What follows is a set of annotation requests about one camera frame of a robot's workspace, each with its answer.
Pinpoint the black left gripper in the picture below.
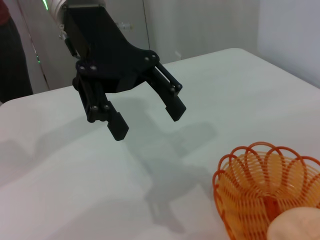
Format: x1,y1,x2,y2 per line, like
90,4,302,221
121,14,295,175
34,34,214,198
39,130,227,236
62,4,161,142

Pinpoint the orange plastic woven basket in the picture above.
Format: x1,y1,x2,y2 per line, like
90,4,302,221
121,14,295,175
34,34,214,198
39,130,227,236
212,141,320,240

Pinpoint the person in dark clothes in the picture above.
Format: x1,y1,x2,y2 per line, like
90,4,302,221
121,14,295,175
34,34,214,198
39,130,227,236
0,0,34,104

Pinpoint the white wall fixture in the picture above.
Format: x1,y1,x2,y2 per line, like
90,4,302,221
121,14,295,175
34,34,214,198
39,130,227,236
115,21,133,31

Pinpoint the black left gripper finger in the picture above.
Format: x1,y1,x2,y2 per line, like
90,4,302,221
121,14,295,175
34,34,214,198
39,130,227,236
146,62,187,123

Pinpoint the pale round bread bun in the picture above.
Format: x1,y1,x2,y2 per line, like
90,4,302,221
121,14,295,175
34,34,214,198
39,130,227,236
266,206,320,240

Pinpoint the grey wrist cable connector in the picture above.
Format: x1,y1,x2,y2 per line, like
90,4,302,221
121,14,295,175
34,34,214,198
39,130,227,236
58,23,80,60

